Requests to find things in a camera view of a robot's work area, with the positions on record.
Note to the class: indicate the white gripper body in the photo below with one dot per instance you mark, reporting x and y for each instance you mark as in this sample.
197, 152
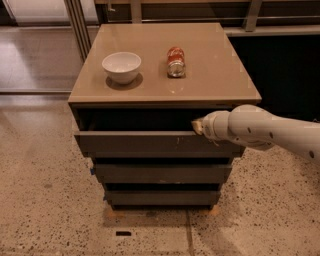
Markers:
209, 126

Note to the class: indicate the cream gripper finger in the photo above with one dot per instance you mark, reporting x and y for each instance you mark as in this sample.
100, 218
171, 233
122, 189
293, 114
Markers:
197, 126

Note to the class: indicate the grey top drawer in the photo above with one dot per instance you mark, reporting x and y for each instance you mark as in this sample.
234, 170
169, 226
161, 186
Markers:
152, 144

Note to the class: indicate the grey drawer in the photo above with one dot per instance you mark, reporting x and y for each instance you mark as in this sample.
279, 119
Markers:
162, 174
174, 198
152, 144

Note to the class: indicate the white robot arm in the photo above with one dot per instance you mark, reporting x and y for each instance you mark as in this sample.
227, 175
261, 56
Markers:
253, 127

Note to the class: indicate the grey drawer cabinet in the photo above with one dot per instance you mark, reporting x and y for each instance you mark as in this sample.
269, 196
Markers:
214, 79

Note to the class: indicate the grey middle drawer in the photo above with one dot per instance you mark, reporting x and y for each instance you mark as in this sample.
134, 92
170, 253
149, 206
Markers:
162, 174

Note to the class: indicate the grey bottom drawer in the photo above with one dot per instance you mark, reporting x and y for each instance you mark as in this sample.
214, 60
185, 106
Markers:
174, 198

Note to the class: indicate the red soda can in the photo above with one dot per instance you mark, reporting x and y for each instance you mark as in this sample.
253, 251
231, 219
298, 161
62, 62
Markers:
175, 62

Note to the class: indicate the white ceramic bowl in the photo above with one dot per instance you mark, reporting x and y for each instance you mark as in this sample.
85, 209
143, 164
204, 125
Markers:
122, 67

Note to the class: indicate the metal railing frame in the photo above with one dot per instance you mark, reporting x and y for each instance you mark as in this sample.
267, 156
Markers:
240, 18

